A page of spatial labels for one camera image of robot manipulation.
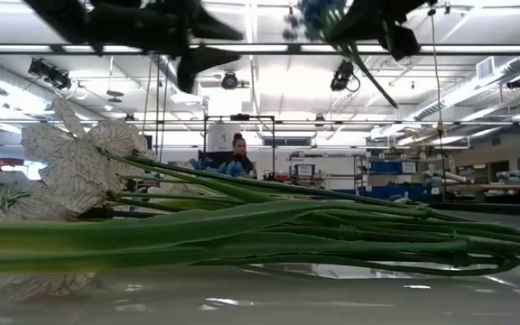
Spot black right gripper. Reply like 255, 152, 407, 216
325, 0, 431, 62

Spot large white veined flower spray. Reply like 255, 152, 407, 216
19, 97, 432, 217

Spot black aluminium rig frame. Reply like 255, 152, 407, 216
0, 42, 520, 57

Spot white cable loops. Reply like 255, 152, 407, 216
56, 79, 89, 101

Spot white wall vent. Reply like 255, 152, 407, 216
475, 56, 496, 81

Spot hanging thin cables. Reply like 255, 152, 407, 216
142, 56, 171, 163

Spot long wooden table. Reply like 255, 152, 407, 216
444, 182, 520, 193

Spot person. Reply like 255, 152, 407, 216
223, 133, 259, 178

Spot black ceiling camera with cable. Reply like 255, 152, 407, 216
330, 59, 361, 94

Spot thin black frame stand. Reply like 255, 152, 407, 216
203, 114, 277, 181

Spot thin black horizontal rail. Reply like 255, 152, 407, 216
0, 118, 520, 127

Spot blue floor bins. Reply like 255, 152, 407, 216
331, 183, 428, 203

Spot ribbed silver duct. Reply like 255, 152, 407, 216
411, 56, 520, 123

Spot white sign board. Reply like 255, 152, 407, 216
293, 162, 315, 178

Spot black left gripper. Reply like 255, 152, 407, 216
87, 0, 246, 94

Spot blue shelf bins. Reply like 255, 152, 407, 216
370, 160, 419, 175

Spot white cylinder tank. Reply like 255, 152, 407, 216
207, 124, 242, 153

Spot silver ventilation duct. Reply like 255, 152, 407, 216
153, 54, 193, 94

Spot round black ceiling camera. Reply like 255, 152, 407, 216
221, 70, 239, 90

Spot dark window strip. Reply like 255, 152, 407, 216
263, 136, 311, 147

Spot black ceiling camera pair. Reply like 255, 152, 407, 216
27, 57, 72, 91

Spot blue artificial flower bunch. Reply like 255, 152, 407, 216
281, 0, 400, 110

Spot black crate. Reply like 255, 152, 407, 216
198, 150, 234, 172

